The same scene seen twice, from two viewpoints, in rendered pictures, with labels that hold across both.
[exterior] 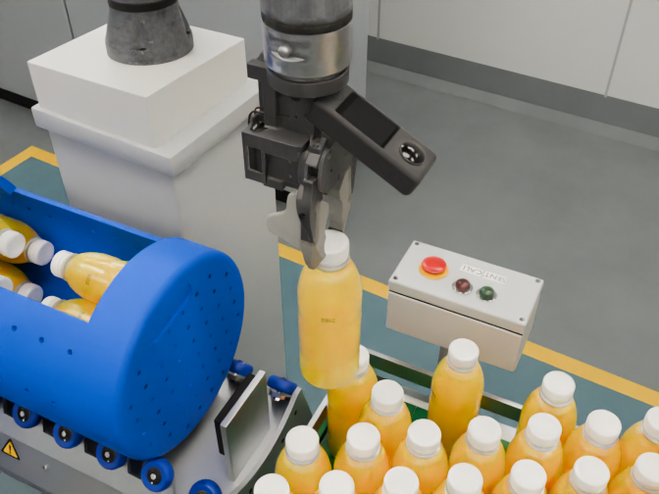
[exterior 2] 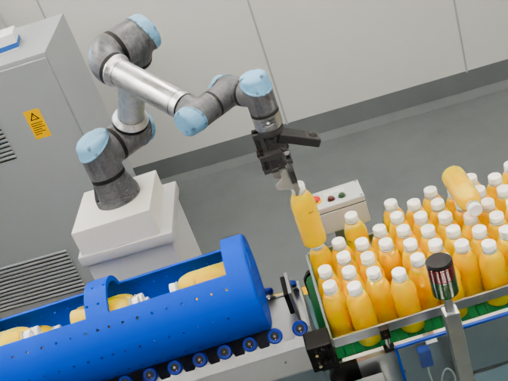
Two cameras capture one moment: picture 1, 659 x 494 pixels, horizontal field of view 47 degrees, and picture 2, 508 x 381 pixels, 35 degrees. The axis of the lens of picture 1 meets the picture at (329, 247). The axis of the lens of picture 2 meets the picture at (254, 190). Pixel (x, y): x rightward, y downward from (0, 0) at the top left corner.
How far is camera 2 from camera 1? 154 cm
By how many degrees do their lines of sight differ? 21
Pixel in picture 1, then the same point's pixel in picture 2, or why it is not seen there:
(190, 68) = (150, 191)
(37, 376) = (217, 311)
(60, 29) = not seen: outside the picture
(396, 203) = not seen: hidden behind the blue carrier
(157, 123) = (156, 221)
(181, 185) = (176, 246)
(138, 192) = (154, 265)
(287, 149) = (277, 155)
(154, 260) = (228, 243)
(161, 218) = not seen: hidden behind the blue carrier
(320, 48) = (277, 117)
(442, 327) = (334, 221)
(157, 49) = (131, 192)
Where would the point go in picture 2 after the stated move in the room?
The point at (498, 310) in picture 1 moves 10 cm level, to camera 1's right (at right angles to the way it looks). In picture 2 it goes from (350, 197) to (375, 181)
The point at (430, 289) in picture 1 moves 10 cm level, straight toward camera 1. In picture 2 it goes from (320, 207) to (335, 221)
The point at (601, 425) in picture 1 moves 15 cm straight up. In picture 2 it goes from (413, 202) to (403, 161)
